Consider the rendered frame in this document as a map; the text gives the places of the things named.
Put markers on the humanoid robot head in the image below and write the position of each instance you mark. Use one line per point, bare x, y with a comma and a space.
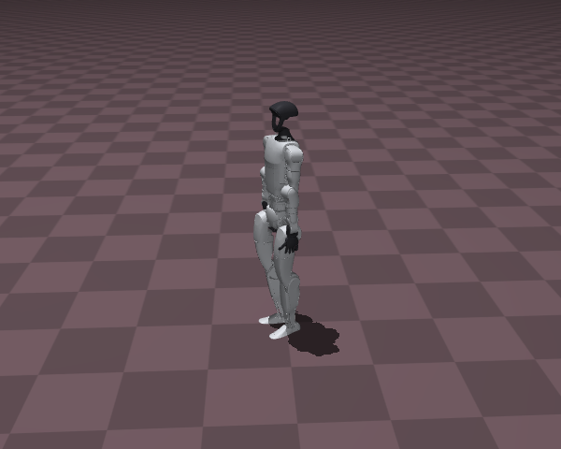
283, 110

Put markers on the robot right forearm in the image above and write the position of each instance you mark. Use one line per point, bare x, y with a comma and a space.
265, 194

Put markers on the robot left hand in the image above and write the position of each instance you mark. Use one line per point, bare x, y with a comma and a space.
291, 242

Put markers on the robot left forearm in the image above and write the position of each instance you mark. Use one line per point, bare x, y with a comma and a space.
291, 210

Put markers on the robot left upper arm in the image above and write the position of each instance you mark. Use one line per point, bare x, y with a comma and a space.
294, 158

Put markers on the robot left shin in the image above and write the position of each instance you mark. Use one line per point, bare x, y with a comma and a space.
289, 300

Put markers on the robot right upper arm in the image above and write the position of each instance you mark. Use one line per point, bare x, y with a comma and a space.
262, 171

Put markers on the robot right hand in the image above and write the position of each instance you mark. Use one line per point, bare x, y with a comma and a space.
264, 204

